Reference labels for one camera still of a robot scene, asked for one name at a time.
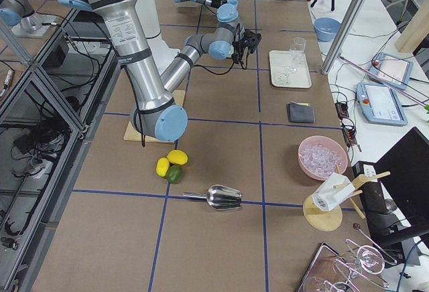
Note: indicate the wooden cup stand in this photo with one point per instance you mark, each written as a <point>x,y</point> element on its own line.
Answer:
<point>322,209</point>

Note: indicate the clear glass beaker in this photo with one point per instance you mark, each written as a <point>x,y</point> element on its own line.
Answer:
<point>297,48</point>

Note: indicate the yellow lemon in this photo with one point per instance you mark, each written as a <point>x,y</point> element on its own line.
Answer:
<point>177,157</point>
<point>162,166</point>

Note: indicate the pink bowl of ice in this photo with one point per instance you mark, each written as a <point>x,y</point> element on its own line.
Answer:
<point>320,156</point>

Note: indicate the silver metal ice scoop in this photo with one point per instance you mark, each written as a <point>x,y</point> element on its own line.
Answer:
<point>219,197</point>

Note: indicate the cream bear serving tray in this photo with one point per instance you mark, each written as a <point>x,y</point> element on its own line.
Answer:
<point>278,60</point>

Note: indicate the aluminium frame post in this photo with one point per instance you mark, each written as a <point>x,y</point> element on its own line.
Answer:
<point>337,43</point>

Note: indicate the blue bowl with fork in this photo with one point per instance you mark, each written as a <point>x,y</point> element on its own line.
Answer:
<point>326,28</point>

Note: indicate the clear stemmed glass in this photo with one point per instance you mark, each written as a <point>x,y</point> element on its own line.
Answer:
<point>291,68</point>

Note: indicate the blue teach pendant tablet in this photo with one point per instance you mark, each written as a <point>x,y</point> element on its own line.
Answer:
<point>380,105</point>

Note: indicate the grey folded cloth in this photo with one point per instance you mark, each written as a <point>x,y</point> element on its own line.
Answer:
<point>300,113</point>

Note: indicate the light blue plastic cup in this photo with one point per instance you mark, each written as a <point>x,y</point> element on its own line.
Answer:
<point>234,3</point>

